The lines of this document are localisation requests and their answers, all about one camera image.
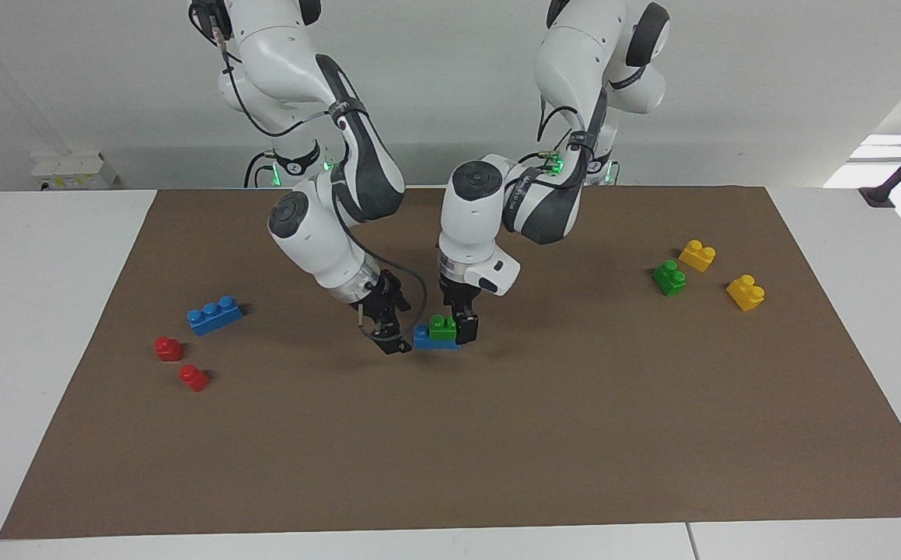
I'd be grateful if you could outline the yellow two-stud toy block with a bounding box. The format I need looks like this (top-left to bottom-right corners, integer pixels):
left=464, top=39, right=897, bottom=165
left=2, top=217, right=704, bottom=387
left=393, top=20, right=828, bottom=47
left=725, top=275, right=766, bottom=313
left=678, top=240, right=717, bottom=273

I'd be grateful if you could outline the blue three-stud toy block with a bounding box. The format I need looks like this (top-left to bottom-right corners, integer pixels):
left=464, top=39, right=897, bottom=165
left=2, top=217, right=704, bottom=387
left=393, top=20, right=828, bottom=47
left=187, top=296, right=244, bottom=337
left=413, top=324, right=463, bottom=351

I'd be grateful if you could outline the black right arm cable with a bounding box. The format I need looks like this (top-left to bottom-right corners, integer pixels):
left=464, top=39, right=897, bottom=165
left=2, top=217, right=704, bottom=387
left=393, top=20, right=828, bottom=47
left=190, top=0, right=429, bottom=343

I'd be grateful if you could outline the black base cable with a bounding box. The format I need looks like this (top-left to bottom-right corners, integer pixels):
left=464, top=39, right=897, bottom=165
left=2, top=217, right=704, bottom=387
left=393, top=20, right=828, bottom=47
left=243, top=150, right=277, bottom=188

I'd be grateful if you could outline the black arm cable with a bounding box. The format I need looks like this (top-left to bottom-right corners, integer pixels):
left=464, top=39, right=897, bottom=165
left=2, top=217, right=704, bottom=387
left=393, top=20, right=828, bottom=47
left=536, top=66, right=630, bottom=187
left=190, top=0, right=429, bottom=343

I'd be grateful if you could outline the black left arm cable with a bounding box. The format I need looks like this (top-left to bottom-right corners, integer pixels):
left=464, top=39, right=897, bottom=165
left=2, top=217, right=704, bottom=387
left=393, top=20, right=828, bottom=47
left=536, top=66, right=630, bottom=187

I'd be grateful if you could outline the brown table mat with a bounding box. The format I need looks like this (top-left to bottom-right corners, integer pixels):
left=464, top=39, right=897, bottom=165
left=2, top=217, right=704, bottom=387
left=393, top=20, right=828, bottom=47
left=0, top=184, right=901, bottom=540

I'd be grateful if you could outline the white power strip box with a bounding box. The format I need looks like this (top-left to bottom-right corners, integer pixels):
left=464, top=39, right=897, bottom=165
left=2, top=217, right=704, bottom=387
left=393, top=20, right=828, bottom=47
left=30, top=152, right=118, bottom=191

